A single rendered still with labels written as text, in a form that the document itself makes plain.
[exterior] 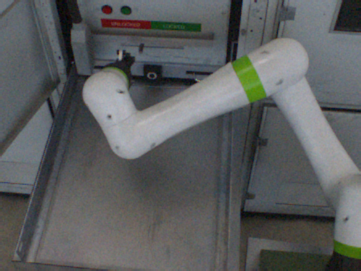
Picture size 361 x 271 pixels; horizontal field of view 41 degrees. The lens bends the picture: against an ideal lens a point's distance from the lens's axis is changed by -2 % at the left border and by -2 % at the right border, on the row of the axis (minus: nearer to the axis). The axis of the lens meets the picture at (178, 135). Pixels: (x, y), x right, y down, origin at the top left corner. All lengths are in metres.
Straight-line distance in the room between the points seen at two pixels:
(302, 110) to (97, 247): 0.67
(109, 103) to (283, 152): 0.95
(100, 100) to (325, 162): 0.63
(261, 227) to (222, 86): 1.30
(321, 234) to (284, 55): 1.38
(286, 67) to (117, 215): 0.63
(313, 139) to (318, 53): 0.32
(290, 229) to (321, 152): 1.06
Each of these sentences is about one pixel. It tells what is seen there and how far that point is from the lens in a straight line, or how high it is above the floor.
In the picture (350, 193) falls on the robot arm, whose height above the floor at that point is 1.08.
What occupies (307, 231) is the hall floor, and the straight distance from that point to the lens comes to 2.43.
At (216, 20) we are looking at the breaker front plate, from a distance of 1.57.
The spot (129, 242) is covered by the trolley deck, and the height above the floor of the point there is 0.85.
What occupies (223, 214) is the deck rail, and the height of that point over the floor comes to 0.85.
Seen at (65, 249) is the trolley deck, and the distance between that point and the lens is 1.42.
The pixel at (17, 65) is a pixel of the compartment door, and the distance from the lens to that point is 1.62.
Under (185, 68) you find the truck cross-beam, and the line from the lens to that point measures 1.70.
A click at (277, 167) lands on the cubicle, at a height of 0.44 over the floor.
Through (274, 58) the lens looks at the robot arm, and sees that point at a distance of 1.20.
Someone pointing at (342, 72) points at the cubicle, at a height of 0.99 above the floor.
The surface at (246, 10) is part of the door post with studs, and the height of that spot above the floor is 1.19.
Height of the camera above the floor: 2.10
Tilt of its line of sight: 52 degrees down
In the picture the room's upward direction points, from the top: straight up
